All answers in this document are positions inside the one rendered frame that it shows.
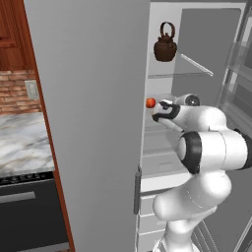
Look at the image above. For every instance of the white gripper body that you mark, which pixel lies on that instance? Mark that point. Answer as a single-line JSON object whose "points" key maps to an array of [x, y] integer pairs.
{"points": [[173, 126]]}

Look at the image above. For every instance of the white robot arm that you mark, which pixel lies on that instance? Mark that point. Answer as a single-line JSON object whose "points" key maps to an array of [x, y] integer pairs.
{"points": [[210, 149]]}

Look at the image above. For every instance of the red apple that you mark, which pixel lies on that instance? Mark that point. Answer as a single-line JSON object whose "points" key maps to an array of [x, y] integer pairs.
{"points": [[150, 103]]}

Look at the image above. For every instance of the glass fridge shelf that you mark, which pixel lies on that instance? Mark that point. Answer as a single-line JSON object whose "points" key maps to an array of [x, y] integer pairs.
{"points": [[183, 75]]}

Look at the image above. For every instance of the flat grey fridge door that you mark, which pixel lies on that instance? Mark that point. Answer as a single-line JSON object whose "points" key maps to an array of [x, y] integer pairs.
{"points": [[95, 124]]}

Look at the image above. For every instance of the fridge door with shelves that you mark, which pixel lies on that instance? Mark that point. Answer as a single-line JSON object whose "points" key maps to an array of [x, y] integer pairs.
{"points": [[239, 75]]}

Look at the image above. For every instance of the grey fridge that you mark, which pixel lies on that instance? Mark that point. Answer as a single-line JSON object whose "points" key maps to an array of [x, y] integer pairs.
{"points": [[200, 36]]}

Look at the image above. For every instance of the dark brown kettle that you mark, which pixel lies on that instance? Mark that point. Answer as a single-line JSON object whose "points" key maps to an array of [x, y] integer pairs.
{"points": [[165, 48]]}

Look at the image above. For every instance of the brown wooden side panel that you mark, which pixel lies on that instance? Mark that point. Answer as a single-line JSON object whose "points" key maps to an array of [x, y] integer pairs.
{"points": [[52, 154]]}

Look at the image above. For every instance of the black dishwasher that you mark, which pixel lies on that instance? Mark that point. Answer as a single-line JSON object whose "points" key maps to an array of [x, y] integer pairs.
{"points": [[31, 220]]}

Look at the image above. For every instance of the white wall socket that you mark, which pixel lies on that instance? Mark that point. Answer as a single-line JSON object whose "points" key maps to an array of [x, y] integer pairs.
{"points": [[32, 90]]}

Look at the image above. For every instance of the wooden wall cupboard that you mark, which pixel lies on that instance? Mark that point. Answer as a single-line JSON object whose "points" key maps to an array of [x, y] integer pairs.
{"points": [[14, 36]]}

